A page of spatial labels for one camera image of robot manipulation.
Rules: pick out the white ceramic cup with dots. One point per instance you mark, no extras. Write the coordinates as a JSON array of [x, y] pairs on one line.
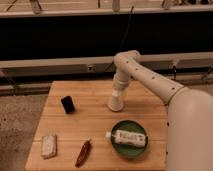
[[115, 103]]

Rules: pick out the red chili pepper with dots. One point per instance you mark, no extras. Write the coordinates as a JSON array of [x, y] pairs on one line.
[[83, 153]]

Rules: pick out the white rectangular sponge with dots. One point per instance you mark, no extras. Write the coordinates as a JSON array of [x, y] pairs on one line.
[[49, 146]]

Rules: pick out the white toothpaste tube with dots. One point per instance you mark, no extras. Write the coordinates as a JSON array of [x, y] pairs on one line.
[[128, 138]]

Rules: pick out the green round plate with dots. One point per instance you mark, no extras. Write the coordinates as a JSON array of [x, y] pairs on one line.
[[128, 151]]

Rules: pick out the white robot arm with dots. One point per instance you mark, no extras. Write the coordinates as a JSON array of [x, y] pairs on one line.
[[190, 113]]

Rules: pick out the black eraser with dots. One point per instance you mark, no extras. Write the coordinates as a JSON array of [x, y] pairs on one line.
[[68, 104]]

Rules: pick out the wooden table board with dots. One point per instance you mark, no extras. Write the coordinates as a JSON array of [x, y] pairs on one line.
[[90, 121]]

